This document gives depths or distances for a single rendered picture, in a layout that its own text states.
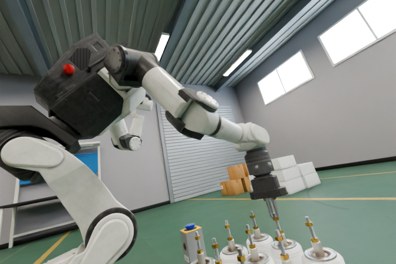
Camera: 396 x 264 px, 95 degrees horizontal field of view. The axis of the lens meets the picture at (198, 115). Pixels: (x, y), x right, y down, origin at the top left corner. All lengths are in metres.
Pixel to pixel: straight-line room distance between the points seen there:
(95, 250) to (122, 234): 0.07
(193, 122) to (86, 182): 0.39
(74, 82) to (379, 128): 5.55
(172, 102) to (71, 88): 0.36
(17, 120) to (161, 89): 0.44
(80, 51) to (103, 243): 0.61
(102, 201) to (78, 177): 0.11
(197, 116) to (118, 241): 0.41
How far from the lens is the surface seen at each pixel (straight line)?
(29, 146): 0.71
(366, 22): 5.94
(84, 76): 0.75
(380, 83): 5.63
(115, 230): 0.65
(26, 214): 5.70
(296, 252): 0.72
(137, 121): 1.14
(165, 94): 0.53
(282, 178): 3.23
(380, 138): 5.65
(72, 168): 0.68
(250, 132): 0.63
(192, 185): 5.93
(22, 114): 0.77
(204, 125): 0.52
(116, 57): 0.62
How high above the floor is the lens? 0.50
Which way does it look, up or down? 19 degrees up
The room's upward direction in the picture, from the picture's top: 12 degrees counter-clockwise
